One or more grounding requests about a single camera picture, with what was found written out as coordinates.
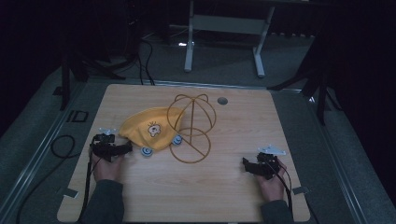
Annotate black tripod stand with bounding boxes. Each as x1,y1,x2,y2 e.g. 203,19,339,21
266,36,344,127
51,46,139,112

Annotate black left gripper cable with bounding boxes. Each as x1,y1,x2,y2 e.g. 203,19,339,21
77,143,105,222

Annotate white metal desk frame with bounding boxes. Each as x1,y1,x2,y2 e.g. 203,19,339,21
183,0,276,79

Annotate gold wire hat stand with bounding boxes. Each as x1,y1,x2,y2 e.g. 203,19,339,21
166,93,218,164

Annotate yellow knitted hat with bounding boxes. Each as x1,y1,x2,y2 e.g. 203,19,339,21
118,106,185,158

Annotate person's right hand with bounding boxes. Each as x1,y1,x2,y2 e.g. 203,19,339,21
255,159,288,203

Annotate person's left hand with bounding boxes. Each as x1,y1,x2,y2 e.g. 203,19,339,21
92,153,126,183

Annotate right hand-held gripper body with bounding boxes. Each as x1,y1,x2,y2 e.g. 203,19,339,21
247,144,287,181

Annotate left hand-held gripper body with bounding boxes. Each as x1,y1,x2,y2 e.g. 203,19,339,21
90,127,126,163

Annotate black floor cables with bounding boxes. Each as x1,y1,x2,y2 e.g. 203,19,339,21
135,36,157,87

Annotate black rectangular floor marker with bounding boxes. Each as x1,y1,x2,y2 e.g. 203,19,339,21
65,109,90,123

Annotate grey tape piece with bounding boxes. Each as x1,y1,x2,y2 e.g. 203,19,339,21
63,187,79,200
291,185,310,196

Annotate black looped floor cable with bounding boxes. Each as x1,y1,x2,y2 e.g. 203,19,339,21
14,133,77,224

